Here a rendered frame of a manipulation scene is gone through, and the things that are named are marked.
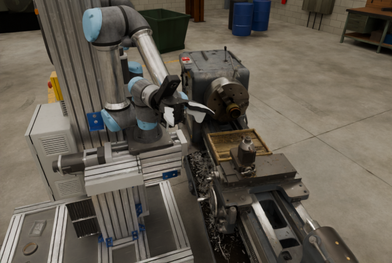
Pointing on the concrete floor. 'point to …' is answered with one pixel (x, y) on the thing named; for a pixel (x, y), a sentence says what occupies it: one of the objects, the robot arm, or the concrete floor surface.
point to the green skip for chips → (167, 28)
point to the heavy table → (194, 4)
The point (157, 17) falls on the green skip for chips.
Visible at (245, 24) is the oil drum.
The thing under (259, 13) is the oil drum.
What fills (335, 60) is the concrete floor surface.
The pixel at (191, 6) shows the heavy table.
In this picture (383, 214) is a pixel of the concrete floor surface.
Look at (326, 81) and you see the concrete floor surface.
